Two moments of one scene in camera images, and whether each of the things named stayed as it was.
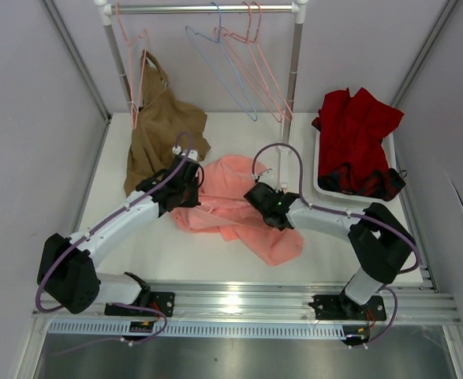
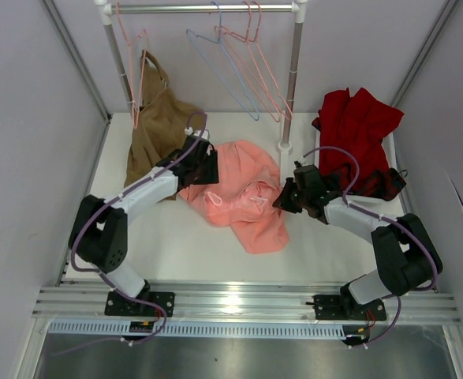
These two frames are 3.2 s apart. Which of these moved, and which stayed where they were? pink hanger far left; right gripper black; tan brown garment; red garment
Moved: right gripper black
Stayed: pink hanger far left; red garment; tan brown garment
